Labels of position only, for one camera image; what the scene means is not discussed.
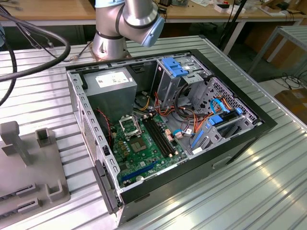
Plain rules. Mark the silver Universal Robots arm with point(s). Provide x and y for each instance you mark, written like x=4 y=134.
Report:
x=120 y=24

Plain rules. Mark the beige board connector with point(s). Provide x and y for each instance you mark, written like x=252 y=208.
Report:
x=169 y=136

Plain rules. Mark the grey metal drive cage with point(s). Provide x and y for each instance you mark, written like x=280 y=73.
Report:
x=168 y=88

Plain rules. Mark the grey power supply unit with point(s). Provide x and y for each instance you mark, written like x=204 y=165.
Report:
x=108 y=100

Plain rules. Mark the black case fan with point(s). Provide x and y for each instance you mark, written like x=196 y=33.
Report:
x=103 y=124

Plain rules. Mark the green motherboard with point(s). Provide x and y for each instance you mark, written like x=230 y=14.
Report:
x=134 y=163

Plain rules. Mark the blue drive cage latch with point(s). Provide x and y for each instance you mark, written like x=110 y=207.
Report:
x=172 y=65

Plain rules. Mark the blue expansion slot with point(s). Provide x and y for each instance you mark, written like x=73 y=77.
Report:
x=139 y=172

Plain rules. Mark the blue disk carrier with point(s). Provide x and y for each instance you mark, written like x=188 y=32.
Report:
x=216 y=119

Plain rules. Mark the silver coin battery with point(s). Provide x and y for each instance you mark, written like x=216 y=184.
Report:
x=139 y=178

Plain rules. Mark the black open PC case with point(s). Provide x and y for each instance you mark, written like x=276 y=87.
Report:
x=192 y=172

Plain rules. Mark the perforated metal cage panel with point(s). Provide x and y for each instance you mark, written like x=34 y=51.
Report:
x=223 y=93

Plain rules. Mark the black card retention latch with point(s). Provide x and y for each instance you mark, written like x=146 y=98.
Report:
x=105 y=184

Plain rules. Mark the black tripod stand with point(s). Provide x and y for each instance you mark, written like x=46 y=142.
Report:
x=233 y=22

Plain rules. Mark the white box with red mark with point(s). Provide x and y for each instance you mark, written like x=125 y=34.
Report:
x=223 y=8

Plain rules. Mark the grey parts rack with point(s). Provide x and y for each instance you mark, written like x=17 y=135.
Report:
x=36 y=167

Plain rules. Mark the brown cardboard box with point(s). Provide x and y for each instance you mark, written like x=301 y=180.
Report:
x=295 y=100

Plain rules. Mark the stacked cardboard boxes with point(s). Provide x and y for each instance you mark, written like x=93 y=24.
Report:
x=285 y=52

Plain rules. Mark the wooden workbench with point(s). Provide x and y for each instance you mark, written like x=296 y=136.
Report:
x=48 y=12

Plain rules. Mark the brown cardboard tray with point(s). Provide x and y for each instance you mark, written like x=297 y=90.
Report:
x=271 y=9

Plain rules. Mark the blue plastic bracket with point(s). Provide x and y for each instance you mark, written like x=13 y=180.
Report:
x=197 y=140

